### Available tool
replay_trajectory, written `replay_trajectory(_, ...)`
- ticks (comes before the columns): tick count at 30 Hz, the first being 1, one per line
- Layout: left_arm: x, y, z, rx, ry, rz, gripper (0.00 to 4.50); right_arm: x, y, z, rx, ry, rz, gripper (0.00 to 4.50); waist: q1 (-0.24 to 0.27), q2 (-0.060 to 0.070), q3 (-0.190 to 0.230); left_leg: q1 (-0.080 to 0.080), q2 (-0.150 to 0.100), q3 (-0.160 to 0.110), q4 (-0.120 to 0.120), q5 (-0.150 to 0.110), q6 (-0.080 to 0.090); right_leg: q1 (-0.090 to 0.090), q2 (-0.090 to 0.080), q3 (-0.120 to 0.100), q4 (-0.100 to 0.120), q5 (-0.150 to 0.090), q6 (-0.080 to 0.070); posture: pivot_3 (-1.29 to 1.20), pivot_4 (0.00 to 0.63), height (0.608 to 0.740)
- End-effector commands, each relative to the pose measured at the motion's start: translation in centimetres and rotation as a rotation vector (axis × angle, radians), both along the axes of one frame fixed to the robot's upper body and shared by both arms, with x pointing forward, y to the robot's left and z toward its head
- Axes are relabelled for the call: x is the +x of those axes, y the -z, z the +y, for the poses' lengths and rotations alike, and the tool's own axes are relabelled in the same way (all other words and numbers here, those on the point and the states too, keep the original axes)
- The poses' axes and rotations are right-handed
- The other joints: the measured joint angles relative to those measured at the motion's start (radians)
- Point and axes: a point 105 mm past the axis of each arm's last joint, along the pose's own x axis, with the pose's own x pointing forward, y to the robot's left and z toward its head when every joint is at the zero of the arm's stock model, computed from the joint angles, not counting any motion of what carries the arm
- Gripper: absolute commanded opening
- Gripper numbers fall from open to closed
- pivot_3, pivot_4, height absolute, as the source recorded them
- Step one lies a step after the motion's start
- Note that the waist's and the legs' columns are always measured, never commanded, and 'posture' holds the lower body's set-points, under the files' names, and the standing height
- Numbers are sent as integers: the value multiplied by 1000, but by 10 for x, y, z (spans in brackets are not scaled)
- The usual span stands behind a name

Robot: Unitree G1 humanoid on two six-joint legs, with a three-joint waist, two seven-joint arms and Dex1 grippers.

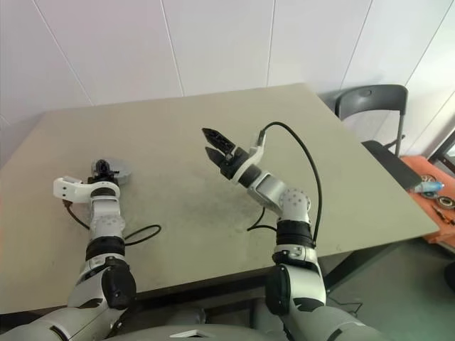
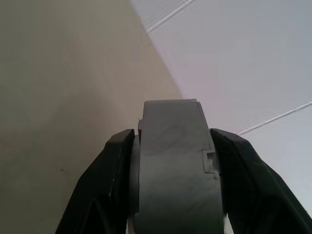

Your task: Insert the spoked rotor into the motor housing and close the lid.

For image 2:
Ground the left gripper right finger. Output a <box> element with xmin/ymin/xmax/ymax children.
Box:
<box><xmin>209</xmin><ymin>128</ymin><xmax>312</xmax><ymax>234</ymax></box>

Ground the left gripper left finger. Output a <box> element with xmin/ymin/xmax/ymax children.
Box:
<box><xmin>55</xmin><ymin>128</ymin><xmax>136</xmax><ymax>234</ymax></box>

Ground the grey motor housing with stator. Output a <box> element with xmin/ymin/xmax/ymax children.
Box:
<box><xmin>129</xmin><ymin>98</ymin><xmax>230</xmax><ymax>234</ymax></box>

